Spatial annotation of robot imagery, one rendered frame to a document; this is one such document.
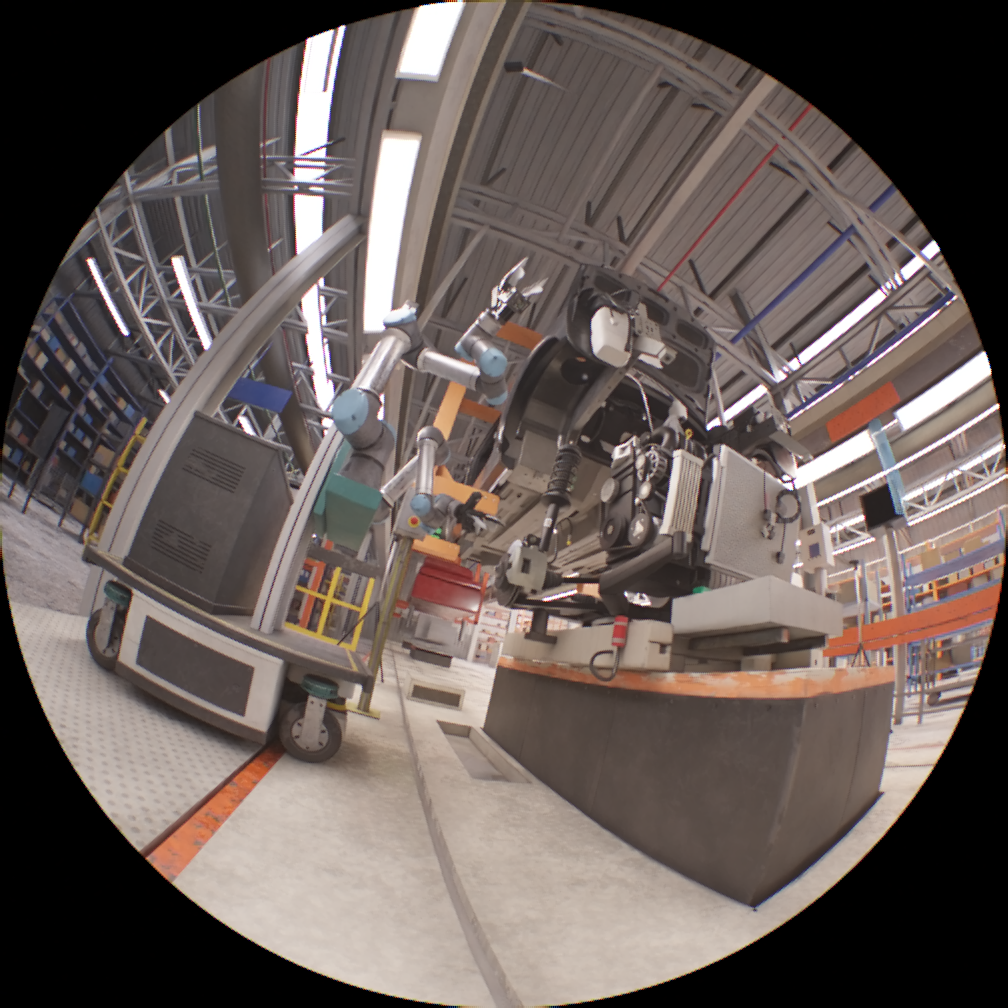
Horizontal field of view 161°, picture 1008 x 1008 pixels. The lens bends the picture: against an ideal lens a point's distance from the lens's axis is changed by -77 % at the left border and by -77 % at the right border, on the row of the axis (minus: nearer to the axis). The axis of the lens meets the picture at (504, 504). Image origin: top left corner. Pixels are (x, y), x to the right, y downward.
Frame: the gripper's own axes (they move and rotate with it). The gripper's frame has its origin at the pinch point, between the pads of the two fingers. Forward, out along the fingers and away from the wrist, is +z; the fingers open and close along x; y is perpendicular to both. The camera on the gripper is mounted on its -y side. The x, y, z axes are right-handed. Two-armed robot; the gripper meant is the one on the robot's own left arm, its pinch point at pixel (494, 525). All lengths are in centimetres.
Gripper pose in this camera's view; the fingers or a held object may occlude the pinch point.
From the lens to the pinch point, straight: 136.7
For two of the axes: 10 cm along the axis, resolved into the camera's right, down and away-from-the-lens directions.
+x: -7.0, 0.6, -7.1
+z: 6.9, 3.2, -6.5
